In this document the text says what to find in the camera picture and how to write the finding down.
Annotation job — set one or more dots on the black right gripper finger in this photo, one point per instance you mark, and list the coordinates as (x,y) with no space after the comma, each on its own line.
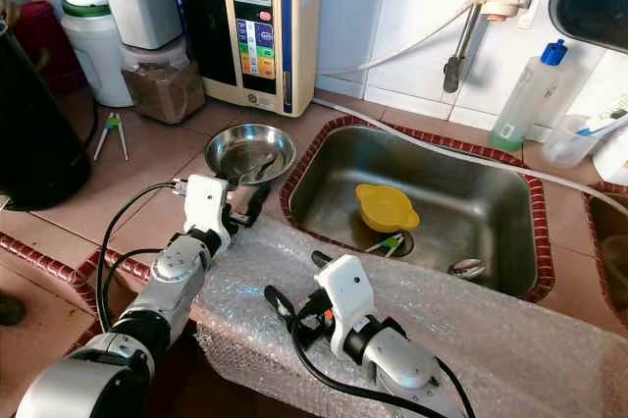
(285,312)
(325,261)

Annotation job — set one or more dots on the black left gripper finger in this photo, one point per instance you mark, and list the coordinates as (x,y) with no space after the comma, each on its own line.
(259,204)

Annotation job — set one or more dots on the steel bowl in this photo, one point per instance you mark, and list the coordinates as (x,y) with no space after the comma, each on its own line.
(228,151)

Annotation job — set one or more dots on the green white plastic utensil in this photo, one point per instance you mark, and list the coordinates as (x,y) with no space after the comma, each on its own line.
(387,243)

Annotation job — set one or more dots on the yellow plastic bowl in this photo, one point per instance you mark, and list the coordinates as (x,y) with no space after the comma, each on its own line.
(388,208)

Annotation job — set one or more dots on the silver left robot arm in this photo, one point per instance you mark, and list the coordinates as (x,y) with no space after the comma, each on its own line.
(177,271)

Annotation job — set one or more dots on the steel fork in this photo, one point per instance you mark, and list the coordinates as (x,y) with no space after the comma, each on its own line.
(263,168)

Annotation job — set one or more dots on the steel spoon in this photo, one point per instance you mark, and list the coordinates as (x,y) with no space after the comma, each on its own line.
(467,268)

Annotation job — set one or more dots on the jar of brown powder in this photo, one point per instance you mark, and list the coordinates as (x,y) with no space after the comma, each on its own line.
(162,90)

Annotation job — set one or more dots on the stainless steel sink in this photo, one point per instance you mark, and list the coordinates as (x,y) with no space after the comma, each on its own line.
(471,202)

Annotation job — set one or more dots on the green white small tongs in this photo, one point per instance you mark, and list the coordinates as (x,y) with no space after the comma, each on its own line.
(111,120)

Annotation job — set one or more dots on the beige water ionizer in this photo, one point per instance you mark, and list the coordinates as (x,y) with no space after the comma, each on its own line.
(255,30)

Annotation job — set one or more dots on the bubble wrap sheet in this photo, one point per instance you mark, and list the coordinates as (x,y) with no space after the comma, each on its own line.
(530,339)

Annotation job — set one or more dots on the white plastic jug green rim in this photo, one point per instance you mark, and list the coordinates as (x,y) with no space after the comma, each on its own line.
(96,60)

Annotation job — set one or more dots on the black electric kettle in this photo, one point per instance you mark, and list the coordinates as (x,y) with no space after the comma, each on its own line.
(39,124)

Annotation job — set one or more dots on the dark green cucumber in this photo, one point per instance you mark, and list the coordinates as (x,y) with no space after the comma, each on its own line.
(12,309)

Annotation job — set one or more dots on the steel faucet pipe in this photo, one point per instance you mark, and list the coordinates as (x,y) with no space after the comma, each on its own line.
(465,45)

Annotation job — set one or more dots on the clear soap bottle blue cap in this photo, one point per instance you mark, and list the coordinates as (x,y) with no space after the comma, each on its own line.
(528,96)

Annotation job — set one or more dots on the red plastic container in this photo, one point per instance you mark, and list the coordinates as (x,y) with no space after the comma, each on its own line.
(49,45)

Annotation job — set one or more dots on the clear plastic cup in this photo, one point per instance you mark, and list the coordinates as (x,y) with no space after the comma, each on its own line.
(569,143)

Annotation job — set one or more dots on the small steel sink basin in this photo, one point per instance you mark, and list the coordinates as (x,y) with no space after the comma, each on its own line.
(610,261)

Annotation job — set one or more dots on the white printed toothpaste tube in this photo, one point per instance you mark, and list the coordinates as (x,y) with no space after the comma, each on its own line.
(603,124)

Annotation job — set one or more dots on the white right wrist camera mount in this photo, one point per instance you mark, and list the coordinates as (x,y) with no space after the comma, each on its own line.
(345,290)

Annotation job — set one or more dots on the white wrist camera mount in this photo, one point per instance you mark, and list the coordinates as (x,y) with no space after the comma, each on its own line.
(208,207)
(345,290)

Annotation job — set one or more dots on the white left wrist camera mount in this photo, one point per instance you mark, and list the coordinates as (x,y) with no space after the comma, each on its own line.
(208,207)

